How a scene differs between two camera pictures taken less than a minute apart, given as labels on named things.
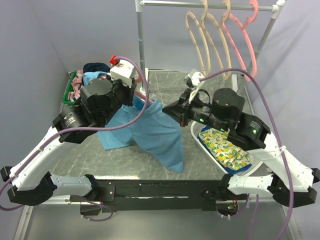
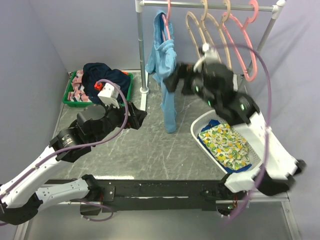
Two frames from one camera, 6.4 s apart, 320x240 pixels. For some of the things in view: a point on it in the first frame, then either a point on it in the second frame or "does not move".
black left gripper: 129,91 → 136,116
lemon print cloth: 215,141 does not move
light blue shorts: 153,127 → 162,60
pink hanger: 139,79 → 167,23
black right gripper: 180,110 → 182,70
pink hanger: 243,27 does not move
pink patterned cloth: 77,84 does not move
